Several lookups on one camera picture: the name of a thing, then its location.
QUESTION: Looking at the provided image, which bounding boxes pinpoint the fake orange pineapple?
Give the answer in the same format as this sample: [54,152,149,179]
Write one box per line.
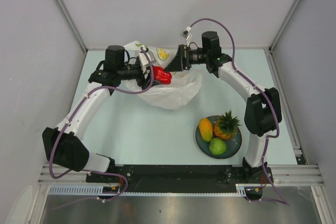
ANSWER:
[213,110,241,141]

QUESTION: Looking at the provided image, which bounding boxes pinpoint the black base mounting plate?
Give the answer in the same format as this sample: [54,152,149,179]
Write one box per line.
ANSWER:
[86,164,274,200]

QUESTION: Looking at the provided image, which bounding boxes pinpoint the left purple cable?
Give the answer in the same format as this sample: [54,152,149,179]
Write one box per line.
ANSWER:
[48,47,155,209]

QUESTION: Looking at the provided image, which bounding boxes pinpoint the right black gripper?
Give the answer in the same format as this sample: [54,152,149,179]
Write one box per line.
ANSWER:
[164,45,209,73]

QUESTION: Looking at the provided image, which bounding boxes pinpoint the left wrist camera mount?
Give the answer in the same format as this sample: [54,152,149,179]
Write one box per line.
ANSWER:
[138,45,155,73]

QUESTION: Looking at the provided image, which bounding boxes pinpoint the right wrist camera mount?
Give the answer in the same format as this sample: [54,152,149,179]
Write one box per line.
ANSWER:
[181,26,192,46]

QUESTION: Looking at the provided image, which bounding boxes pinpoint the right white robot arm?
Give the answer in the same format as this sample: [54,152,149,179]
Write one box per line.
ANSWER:
[164,31,282,183]

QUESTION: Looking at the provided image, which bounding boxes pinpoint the white slotted cable duct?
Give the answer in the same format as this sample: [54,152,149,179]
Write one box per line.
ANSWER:
[48,185,246,197]

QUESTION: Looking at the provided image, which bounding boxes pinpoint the fake red bell pepper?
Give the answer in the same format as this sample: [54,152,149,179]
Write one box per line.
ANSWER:
[153,66,172,84]

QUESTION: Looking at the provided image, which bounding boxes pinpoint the fake orange green mango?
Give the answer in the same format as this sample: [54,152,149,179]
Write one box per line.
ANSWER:
[198,118,213,142]

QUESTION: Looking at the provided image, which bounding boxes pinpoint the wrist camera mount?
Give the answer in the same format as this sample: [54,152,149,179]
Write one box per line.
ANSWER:
[138,45,155,73]
[181,26,192,46]

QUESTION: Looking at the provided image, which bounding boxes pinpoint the dark blue ceramic plate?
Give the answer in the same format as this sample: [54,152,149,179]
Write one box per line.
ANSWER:
[195,110,242,159]

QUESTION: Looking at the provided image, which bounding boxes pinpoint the fake green lime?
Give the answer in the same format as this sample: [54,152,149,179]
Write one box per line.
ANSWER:
[209,138,227,155]

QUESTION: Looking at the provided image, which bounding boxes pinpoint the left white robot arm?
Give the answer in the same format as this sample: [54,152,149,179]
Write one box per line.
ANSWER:
[42,45,154,182]

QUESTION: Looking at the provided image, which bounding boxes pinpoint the aluminium front frame rail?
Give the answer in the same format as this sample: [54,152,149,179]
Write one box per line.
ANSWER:
[38,163,324,186]

